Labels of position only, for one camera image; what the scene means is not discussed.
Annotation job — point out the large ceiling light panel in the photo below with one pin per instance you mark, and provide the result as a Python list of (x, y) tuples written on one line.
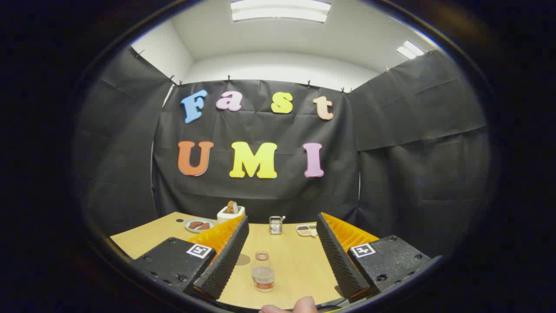
[(280, 11)]

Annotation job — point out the white toaster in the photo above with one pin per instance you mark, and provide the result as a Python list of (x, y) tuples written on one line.
[(230, 216)]

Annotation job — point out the small ceiling light panel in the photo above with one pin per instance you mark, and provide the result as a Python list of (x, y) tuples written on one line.
[(409, 50)]

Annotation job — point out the wooden table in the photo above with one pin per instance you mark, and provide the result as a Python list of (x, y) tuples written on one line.
[(295, 261)]

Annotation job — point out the small metal container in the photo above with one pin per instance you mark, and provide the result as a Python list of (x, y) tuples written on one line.
[(275, 226)]

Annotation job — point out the brown toast slice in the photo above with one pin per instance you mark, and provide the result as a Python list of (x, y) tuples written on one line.
[(232, 207)]

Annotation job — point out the clear plastic juice bottle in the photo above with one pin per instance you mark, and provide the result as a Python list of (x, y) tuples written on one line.
[(263, 276)]

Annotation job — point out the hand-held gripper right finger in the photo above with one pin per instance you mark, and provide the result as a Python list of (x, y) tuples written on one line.
[(336, 261)]

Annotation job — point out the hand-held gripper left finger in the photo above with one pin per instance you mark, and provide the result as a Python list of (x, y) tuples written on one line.
[(226, 261)]

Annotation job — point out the brown food piece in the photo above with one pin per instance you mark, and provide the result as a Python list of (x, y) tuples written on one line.
[(195, 224), (205, 227)]

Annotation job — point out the white divided tray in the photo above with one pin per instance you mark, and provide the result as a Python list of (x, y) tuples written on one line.
[(305, 230)]

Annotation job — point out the pale green plate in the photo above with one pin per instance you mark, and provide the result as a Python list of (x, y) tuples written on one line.
[(193, 229)]

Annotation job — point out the round brown coaster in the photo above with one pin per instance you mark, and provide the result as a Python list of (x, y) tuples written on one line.
[(244, 259)]

